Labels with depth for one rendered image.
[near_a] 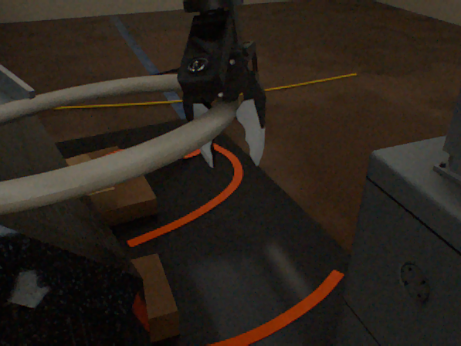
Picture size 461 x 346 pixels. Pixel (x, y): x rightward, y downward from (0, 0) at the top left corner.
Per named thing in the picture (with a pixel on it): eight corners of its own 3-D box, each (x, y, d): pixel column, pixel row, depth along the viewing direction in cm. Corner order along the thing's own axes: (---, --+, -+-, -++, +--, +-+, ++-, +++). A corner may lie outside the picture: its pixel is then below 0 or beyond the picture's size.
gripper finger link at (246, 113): (281, 146, 62) (259, 83, 59) (276, 163, 57) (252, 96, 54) (260, 152, 63) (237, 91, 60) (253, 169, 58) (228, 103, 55)
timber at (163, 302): (180, 334, 153) (177, 310, 147) (145, 344, 150) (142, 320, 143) (160, 276, 177) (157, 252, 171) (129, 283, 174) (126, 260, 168)
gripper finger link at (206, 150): (222, 154, 64) (228, 92, 60) (212, 171, 59) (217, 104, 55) (201, 150, 65) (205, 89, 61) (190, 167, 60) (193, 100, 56)
